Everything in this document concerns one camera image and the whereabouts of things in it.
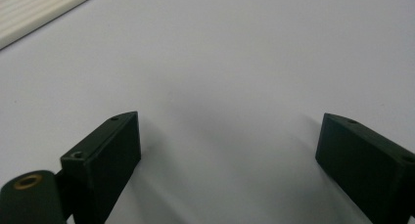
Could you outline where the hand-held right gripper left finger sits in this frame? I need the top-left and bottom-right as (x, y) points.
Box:
(60, 111), (142, 224)

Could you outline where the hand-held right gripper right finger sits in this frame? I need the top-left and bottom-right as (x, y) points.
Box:
(315, 112), (415, 224)

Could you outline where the row of white chopsticks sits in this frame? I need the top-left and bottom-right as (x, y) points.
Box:
(0, 0), (107, 51)

